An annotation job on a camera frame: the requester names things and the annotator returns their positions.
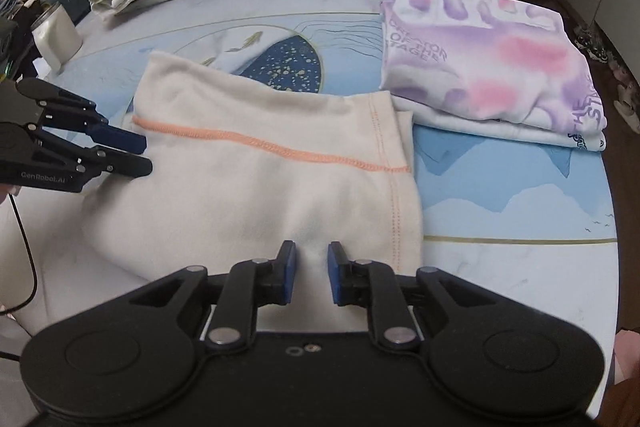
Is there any cream sweater orange stitching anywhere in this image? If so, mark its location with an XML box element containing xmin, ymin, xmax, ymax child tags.
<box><xmin>1</xmin><ymin>52</ymin><xmax>423</xmax><ymax>332</ymax></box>

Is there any dark clothes pile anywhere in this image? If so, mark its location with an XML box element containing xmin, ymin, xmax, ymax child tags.
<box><xmin>1</xmin><ymin>0</ymin><xmax>43</xmax><ymax>79</ymax></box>

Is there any white plastic mug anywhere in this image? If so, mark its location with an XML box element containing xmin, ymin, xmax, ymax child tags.
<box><xmin>32</xmin><ymin>3</ymin><xmax>82</xmax><ymax>72</ymax></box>

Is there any purple pink tie-dye shirt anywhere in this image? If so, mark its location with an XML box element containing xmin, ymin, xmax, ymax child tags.
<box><xmin>381</xmin><ymin>0</ymin><xmax>608</xmax><ymax>153</ymax></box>

